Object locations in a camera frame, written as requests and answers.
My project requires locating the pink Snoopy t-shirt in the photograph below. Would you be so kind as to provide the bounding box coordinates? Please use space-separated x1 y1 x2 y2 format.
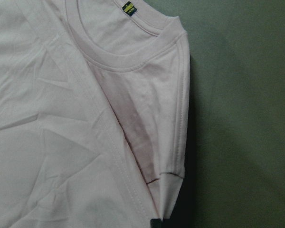
0 0 190 228

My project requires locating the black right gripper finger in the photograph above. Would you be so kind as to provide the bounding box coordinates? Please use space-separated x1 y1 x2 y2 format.
150 218 162 228

